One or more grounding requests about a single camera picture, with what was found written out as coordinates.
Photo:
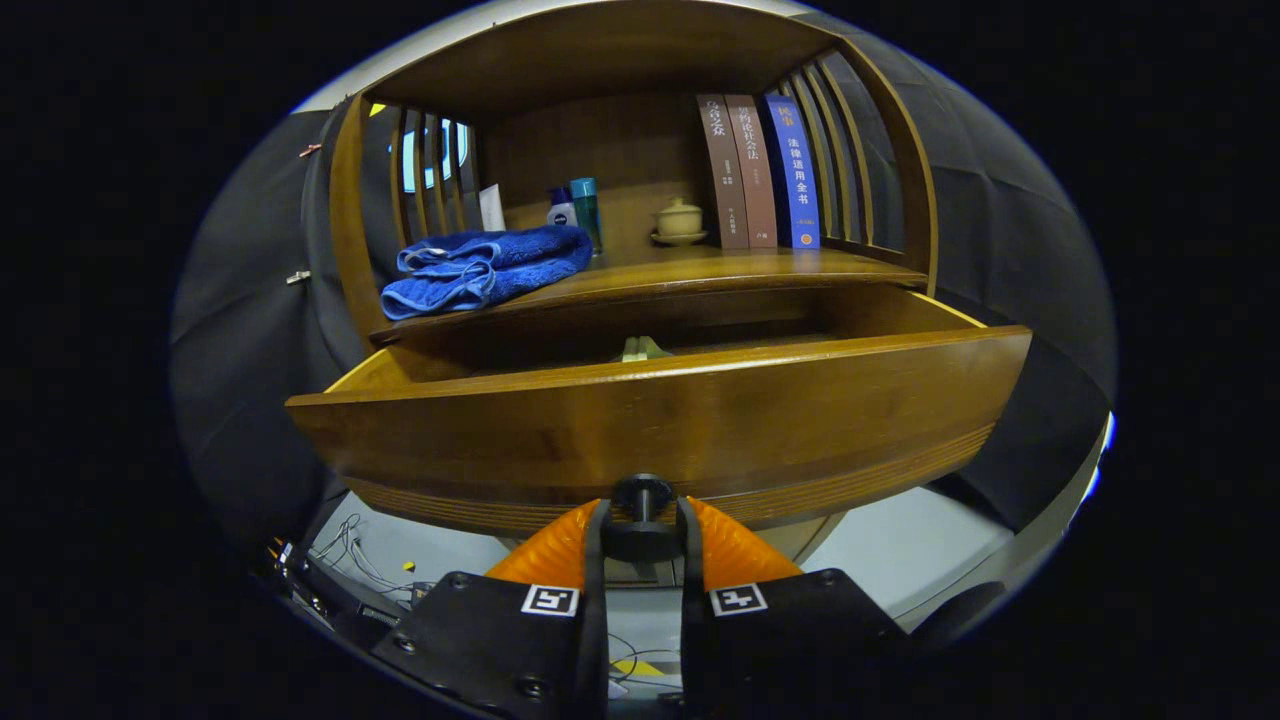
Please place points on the brown wooden drawer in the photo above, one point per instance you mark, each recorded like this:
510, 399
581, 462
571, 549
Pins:
650, 430

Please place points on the wooden countertop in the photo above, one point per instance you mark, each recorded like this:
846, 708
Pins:
720, 265

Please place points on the white card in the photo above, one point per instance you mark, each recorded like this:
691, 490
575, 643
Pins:
492, 210

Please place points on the small white bottle blue cap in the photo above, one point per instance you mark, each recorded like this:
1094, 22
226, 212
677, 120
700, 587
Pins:
562, 212

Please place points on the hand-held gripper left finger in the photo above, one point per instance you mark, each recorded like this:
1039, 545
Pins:
595, 620

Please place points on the green scrubber with white pad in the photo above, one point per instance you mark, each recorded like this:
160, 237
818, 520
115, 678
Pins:
640, 350

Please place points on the brown wooden cabinet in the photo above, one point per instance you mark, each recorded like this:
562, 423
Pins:
600, 150

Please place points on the teal clear bottle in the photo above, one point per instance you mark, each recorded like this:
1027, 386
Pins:
586, 210

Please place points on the blue book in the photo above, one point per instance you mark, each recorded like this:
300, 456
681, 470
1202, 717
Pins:
795, 170

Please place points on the folded blue towel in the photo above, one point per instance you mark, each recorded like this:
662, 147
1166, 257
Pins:
500, 265

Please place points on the beige lidded teacup with saucer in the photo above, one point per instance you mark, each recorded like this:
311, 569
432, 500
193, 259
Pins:
680, 222

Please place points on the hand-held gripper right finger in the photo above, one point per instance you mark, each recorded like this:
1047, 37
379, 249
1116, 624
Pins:
692, 630

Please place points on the reddish brown book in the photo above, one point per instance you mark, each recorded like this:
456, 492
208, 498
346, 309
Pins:
752, 170

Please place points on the dark brown book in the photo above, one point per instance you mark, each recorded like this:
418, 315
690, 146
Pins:
725, 170

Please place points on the black floor device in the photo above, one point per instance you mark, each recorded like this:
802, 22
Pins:
340, 600

